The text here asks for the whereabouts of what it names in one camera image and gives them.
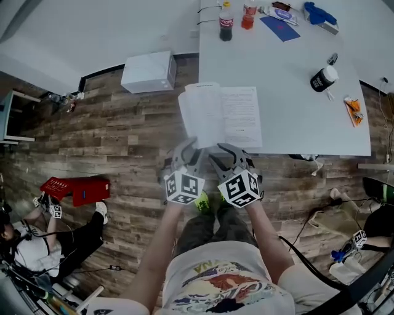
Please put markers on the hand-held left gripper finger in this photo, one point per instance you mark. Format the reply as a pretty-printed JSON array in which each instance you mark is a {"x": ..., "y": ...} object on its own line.
[
  {"x": 180, "y": 152},
  {"x": 197, "y": 161}
]

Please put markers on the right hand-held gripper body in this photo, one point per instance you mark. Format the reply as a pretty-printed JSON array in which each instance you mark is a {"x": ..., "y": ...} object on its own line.
[{"x": 240, "y": 189}]

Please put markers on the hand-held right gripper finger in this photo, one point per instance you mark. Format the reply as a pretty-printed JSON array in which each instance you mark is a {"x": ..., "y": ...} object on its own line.
[
  {"x": 240, "y": 158},
  {"x": 221, "y": 172}
]

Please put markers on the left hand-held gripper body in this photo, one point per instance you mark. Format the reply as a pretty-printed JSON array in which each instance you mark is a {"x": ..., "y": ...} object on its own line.
[{"x": 184, "y": 187}]

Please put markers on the white book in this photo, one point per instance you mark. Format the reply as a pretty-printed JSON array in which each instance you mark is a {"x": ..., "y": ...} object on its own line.
[{"x": 215, "y": 114}]

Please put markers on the person's right forearm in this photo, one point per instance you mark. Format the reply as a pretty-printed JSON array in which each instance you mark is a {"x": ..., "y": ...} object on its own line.
[{"x": 267, "y": 243}]

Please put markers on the person's left forearm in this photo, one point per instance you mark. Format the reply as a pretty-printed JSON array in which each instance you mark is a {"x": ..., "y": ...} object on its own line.
[{"x": 160, "y": 252}]

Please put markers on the yellow-green sneaker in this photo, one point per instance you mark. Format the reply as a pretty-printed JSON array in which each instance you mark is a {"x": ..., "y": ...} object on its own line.
[
  {"x": 202, "y": 201},
  {"x": 222, "y": 197}
]

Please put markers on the person's dark trousers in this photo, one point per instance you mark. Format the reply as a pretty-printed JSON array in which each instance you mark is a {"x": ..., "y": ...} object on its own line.
[{"x": 200, "y": 230}]

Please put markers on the large white table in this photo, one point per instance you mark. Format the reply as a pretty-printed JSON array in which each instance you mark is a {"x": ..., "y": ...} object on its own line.
[{"x": 292, "y": 107}]

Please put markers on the white microwave oven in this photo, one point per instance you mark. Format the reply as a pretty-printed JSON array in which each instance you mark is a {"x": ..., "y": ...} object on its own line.
[{"x": 147, "y": 74}]

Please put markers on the person's printed white t-shirt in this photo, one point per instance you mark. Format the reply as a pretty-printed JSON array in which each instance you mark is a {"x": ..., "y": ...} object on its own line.
[{"x": 221, "y": 277}]

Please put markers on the beige cloth bag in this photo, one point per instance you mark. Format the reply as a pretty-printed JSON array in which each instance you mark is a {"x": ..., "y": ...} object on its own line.
[{"x": 329, "y": 223}]

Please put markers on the red cardboard box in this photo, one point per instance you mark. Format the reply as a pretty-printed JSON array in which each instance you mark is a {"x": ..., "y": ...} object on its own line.
[{"x": 89, "y": 190}]

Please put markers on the black power adapter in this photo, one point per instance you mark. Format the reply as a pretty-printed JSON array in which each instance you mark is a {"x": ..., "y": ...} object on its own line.
[
  {"x": 115, "y": 268},
  {"x": 336, "y": 202}
]

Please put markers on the black jar white lid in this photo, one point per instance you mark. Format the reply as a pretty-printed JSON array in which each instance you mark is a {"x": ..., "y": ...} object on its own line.
[{"x": 320, "y": 81}]

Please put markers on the orange packet with tool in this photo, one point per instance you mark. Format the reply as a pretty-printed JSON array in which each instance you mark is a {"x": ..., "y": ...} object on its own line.
[{"x": 354, "y": 110}]

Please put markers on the clear plastic bottle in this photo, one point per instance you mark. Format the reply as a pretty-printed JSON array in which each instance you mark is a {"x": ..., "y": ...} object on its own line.
[{"x": 58, "y": 98}]

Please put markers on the dark cola bottle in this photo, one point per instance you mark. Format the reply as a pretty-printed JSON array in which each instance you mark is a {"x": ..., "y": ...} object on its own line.
[{"x": 226, "y": 26}]

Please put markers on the white plastic bag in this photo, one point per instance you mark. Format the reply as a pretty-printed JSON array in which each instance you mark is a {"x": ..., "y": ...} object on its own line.
[{"x": 346, "y": 270}]

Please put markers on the blue booklet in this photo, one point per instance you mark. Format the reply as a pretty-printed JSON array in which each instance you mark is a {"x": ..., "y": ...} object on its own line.
[{"x": 280, "y": 29}]

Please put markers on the small black clip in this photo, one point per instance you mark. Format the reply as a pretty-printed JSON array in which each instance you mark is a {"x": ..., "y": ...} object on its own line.
[{"x": 332, "y": 58}]

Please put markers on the red drink bottle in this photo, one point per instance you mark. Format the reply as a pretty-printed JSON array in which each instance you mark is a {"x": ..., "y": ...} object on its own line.
[{"x": 248, "y": 20}]

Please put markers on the white flat packet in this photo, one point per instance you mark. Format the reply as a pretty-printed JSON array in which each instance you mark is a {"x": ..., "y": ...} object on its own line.
[{"x": 281, "y": 14}]

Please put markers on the grey small box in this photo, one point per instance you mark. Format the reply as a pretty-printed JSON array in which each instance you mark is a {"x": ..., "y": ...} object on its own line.
[{"x": 329, "y": 28}]

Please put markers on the blue cloth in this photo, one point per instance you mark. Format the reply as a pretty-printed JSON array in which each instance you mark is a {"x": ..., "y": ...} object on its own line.
[{"x": 318, "y": 13}]

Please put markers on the small white side table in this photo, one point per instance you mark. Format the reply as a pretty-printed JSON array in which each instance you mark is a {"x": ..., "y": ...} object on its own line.
[{"x": 6, "y": 117}]

